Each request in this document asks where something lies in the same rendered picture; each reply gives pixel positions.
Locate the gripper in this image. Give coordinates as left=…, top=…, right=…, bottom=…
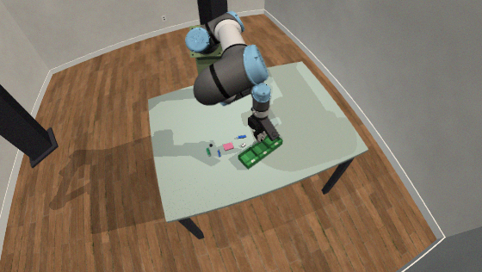
left=248, top=113, right=268, bottom=143

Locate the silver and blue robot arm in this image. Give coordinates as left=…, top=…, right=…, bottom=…
left=185, top=11, right=271, bottom=118

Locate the green rack of three bins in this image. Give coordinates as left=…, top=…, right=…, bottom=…
left=238, top=135, right=283, bottom=169

